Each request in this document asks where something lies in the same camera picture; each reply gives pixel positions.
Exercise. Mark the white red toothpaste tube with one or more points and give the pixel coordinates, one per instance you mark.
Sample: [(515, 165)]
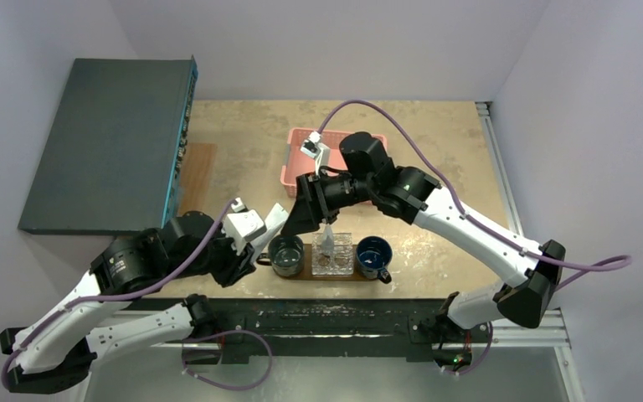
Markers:
[(274, 222)]

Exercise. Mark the dark green grey mug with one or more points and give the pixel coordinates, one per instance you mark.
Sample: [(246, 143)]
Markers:
[(285, 255)]

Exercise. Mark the aluminium frame rail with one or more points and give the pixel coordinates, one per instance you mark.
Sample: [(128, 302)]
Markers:
[(552, 333)]

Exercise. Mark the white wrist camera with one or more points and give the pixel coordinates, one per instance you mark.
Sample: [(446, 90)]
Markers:
[(314, 148), (242, 225)]

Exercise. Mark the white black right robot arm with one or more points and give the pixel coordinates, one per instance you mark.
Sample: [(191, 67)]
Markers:
[(529, 272)]

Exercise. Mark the white grey toothpaste tube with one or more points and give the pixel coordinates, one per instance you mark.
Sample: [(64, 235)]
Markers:
[(327, 240)]

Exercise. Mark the oval dark wooden tray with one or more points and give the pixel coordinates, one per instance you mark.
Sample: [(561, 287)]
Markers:
[(321, 268)]

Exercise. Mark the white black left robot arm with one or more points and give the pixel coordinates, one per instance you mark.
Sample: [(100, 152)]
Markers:
[(61, 348)]

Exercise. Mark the navy blue mug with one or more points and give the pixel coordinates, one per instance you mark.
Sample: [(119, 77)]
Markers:
[(371, 259)]

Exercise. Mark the clear crystal toothbrush holder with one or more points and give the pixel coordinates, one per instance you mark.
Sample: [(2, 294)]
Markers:
[(343, 244)]

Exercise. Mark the dark grey shelf board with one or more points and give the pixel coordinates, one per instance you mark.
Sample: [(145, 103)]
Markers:
[(112, 161)]

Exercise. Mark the pink perforated plastic basket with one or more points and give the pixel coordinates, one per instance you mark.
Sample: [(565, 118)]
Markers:
[(297, 163)]

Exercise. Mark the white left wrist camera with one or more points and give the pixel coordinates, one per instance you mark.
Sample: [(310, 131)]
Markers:
[(242, 225)]

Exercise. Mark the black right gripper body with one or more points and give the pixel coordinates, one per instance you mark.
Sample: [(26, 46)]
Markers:
[(319, 197)]

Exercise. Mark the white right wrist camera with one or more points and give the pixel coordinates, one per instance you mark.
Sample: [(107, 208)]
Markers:
[(314, 148)]

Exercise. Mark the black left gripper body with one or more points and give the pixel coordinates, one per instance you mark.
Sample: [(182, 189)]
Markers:
[(225, 262)]

